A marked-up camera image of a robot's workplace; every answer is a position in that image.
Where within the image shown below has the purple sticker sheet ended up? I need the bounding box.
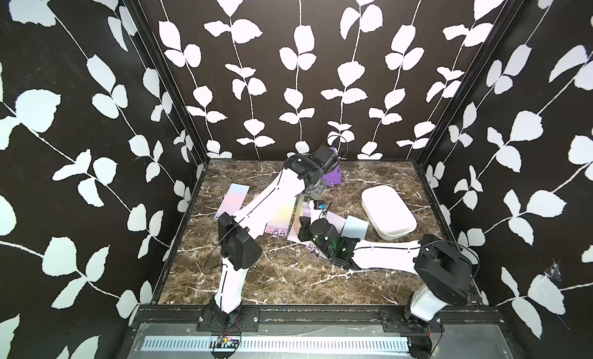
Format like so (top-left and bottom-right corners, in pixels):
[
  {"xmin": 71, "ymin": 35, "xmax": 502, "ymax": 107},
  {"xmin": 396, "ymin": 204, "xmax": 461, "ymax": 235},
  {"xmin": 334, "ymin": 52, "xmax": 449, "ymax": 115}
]
[{"xmin": 265, "ymin": 197, "xmax": 297, "ymax": 238}]

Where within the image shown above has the purple plastic object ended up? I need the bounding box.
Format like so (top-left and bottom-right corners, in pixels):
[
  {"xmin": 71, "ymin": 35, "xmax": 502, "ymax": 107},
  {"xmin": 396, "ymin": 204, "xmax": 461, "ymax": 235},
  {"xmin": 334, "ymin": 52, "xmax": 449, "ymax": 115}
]
[{"xmin": 323, "ymin": 158, "xmax": 342, "ymax": 187}]

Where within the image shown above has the plain lilac sticker sheet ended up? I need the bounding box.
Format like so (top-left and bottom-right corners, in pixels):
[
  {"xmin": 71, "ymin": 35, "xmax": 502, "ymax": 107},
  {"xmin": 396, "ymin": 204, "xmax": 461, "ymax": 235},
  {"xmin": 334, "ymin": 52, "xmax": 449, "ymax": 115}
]
[{"xmin": 317, "ymin": 212, "xmax": 345, "ymax": 259}]

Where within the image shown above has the white perforated cable duct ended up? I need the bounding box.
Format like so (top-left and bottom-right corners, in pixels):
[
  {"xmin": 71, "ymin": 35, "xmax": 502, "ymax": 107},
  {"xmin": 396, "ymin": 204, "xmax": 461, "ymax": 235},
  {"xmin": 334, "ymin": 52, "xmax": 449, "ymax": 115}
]
[{"xmin": 140, "ymin": 336, "xmax": 411, "ymax": 355}]

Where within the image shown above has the cream pink sticker sheet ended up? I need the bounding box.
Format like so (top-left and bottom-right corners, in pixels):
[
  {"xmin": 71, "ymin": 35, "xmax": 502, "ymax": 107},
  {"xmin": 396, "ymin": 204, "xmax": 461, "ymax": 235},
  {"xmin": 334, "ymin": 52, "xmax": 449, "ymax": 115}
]
[{"xmin": 293, "ymin": 195, "xmax": 304, "ymax": 236}]

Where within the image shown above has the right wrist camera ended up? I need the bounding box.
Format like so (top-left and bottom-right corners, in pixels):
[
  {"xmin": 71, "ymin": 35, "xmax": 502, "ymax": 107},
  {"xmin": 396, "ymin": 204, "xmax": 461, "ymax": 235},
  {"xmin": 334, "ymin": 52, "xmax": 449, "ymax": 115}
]
[{"xmin": 309, "ymin": 200, "xmax": 327, "ymax": 222}]

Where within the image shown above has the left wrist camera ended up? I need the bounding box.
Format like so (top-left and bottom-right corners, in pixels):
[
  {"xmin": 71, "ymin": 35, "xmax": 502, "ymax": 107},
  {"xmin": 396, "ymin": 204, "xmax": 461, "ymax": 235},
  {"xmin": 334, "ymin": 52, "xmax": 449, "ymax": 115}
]
[{"xmin": 310, "ymin": 144, "xmax": 338, "ymax": 175}]

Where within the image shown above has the white plastic storage box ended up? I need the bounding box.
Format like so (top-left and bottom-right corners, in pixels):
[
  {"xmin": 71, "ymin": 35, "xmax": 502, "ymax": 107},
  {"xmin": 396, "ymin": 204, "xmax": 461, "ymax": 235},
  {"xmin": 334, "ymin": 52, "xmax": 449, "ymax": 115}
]
[{"xmin": 361, "ymin": 186, "xmax": 417, "ymax": 241}]

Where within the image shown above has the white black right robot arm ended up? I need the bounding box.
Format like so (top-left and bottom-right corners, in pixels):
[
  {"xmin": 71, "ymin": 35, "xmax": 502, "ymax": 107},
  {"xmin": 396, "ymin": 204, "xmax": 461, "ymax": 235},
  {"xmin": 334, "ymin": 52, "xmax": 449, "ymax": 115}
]
[{"xmin": 297, "ymin": 216, "xmax": 473, "ymax": 322}]

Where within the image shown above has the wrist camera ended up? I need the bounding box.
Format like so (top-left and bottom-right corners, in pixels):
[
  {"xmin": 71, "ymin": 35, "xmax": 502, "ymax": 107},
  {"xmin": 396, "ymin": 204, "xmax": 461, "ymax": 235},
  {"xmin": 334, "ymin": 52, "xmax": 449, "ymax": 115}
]
[
  {"xmin": 310, "ymin": 144, "xmax": 338, "ymax": 175},
  {"xmin": 309, "ymin": 200, "xmax": 327, "ymax": 222}
]

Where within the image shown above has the white rainbow sticker sheet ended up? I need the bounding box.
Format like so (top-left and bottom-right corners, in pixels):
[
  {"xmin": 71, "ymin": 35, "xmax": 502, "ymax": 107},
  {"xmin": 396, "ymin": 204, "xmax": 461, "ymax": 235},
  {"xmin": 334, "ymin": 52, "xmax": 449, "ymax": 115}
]
[{"xmin": 341, "ymin": 215, "xmax": 369, "ymax": 240}]

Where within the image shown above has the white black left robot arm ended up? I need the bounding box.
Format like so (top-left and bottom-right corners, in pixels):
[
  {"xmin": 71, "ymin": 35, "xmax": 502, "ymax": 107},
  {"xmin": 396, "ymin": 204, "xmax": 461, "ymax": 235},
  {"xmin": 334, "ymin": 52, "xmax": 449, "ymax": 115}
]
[{"xmin": 213, "ymin": 146, "xmax": 338, "ymax": 318}]

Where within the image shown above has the small electronics board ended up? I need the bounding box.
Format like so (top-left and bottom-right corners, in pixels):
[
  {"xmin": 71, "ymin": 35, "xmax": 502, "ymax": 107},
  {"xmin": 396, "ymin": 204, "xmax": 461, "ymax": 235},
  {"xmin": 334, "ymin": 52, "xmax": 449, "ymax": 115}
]
[{"xmin": 211, "ymin": 336, "xmax": 241, "ymax": 351}]

